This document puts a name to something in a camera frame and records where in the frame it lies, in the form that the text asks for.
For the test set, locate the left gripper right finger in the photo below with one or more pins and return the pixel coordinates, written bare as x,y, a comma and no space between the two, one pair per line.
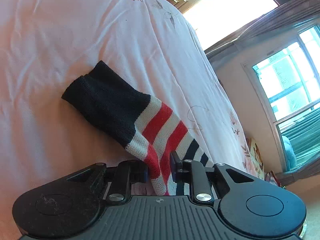
193,173

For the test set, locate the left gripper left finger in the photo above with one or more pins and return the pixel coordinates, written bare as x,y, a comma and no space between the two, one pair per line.
125,175

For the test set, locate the striped knit children's sweater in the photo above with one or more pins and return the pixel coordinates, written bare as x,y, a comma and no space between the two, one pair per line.
144,126

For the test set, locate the yellow red folded blanket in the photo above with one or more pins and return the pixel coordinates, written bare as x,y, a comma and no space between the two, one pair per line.
256,157

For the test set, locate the sliding glass window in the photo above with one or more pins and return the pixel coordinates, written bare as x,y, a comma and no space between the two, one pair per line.
284,70

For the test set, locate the pink floral quilt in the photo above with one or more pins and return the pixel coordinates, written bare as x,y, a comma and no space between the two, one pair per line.
47,44

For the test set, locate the grey left curtain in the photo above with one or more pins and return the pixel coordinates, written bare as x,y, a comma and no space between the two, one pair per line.
292,14

